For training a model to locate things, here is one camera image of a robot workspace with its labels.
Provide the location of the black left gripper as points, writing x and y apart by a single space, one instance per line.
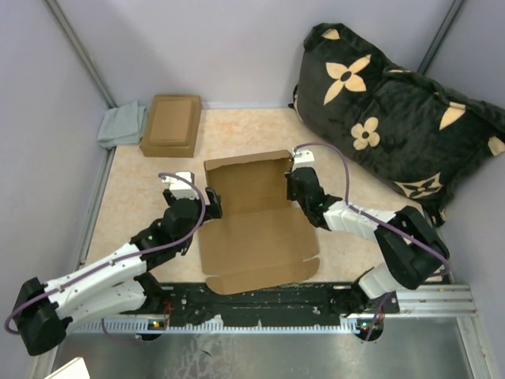
214 208

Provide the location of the large folded brown cardboard box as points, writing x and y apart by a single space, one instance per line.
170 151

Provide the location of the white board corner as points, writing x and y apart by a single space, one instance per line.
74 369

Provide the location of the black plush flower-pattern pillow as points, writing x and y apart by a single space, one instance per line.
420 138

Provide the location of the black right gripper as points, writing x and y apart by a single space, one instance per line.
289 180

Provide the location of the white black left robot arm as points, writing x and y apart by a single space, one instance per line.
46 313

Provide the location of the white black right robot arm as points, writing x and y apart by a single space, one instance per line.
412 251

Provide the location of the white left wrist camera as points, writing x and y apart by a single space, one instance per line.
180 185

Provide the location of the light blue folded cloth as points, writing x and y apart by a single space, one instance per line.
123 125

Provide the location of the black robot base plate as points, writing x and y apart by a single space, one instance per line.
292 305

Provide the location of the small folded brown cardboard box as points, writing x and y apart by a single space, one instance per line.
171 122

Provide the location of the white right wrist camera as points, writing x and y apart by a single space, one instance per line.
302 158

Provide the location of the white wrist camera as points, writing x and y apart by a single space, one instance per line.
180 185
302 158

